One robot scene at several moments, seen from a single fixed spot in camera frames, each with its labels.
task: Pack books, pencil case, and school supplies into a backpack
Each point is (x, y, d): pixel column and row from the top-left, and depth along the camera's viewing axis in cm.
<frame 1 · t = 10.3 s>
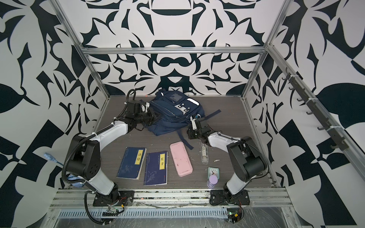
left hand: (161, 111, 87), fingers closed
right hand: (188, 128, 94), fingers open
navy blue school backpack: (173, 111, 94), point 16 cm above the table
left blue book yellow label: (132, 163, 87), on the table
right blue book yellow label: (156, 168, 85), on the table
pink pencil case: (181, 158, 87), point 3 cm above the table
small green square clock: (213, 171, 83), point 3 cm above the table

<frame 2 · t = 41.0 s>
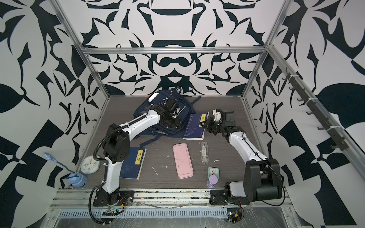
left hand: (176, 122, 93), fingers open
right hand: (199, 121, 84), fingers closed
right blue book yellow label: (193, 131, 86), point 14 cm above the table
round mint alarm clock: (89, 165, 85), point 3 cm above the table
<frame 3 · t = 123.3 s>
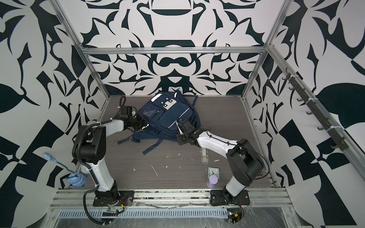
left hand: (146, 117, 100), fingers open
right hand: (178, 135, 90), fingers closed
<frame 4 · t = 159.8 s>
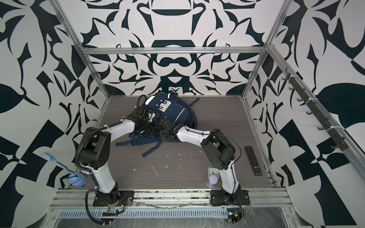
left hand: (161, 126, 95), fingers open
right hand: (162, 133, 93), fingers closed
black remote control: (251, 156, 89), point 2 cm above the table
